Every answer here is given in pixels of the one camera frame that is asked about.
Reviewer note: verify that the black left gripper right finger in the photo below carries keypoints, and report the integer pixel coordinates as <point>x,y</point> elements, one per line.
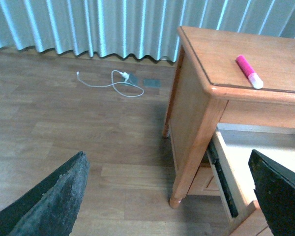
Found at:
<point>275,192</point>

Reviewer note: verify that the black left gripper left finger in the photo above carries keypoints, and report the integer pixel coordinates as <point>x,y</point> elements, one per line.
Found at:
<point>51,207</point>

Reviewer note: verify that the wooden drawer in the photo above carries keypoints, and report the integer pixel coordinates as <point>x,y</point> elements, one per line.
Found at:
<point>228,153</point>
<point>204,183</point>

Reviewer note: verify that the pink highlighter marker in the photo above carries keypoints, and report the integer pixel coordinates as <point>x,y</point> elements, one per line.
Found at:
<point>249,72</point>

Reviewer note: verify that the wooden nightstand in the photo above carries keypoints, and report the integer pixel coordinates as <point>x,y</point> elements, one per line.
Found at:
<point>209,87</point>

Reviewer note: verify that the grey floor outlet plate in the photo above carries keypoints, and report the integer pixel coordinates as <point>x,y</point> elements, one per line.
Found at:
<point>131,80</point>

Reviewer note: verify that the grey pleated curtain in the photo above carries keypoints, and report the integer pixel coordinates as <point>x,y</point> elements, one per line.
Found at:
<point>138,27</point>

